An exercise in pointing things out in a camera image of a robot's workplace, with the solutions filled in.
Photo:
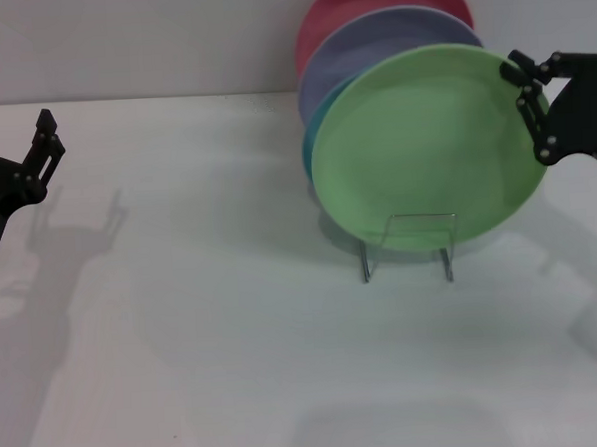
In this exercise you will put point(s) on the teal round plate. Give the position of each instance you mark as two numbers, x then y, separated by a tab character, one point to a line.
311	132

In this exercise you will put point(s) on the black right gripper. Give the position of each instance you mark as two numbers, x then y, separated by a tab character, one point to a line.
583	113

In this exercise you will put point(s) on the purple round plate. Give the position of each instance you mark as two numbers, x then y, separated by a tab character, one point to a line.
369	44

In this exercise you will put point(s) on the green round plate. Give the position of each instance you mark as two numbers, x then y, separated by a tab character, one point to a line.
414	142

